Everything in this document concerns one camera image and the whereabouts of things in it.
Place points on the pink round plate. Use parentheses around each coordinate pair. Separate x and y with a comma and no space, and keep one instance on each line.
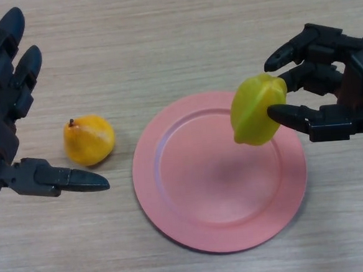
(210,196)

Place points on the yellow starfruit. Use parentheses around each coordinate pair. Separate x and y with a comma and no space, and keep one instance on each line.
(251,115)

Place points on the orange-yellow pear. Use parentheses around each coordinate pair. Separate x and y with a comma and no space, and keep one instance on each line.
(87,142)

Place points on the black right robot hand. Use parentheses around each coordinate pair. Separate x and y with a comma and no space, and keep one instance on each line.
(358,78)

